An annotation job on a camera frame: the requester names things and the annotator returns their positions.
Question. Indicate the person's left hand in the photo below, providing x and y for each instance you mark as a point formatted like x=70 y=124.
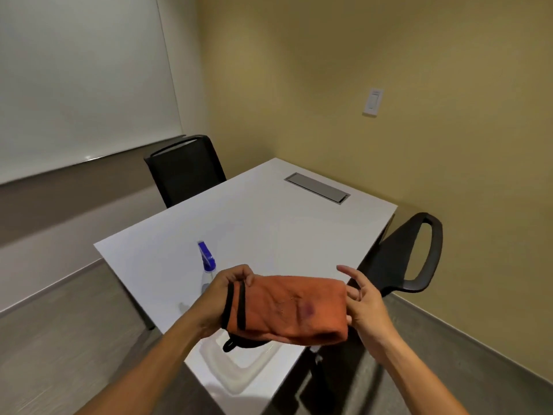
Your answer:
x=211 y=302

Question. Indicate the person's right hand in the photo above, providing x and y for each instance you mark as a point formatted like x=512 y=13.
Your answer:
x=367 y=309

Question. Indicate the person's left thumb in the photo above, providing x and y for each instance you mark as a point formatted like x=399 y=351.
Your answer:
x=242 y=272

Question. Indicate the person's right middle finger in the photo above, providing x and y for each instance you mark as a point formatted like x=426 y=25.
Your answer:
x=353 y=292

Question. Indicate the orange cloth with black trim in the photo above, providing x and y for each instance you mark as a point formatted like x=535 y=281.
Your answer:
x=287 y=309

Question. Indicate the person's left forearm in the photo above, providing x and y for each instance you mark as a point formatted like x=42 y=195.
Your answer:
x=142 y=376

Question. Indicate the person's right forearm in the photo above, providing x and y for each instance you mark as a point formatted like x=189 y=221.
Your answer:
x=414 y=376

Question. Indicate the spray bottle with blue nozzle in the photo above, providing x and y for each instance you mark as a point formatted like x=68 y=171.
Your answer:
x=207 y=265

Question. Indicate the white table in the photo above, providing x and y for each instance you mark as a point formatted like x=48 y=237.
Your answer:
x=255 y=237

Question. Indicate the black office chair with armrest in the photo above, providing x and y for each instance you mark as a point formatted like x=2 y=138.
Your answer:
x=399 y=254

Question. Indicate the black mesh office chair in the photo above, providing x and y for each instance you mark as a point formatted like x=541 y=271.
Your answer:
x=185 y=170

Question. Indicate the white whiteboard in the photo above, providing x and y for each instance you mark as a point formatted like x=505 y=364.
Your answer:
x=82 y=82

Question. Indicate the white wall switch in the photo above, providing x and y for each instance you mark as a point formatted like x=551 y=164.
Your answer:
x=373 y=102

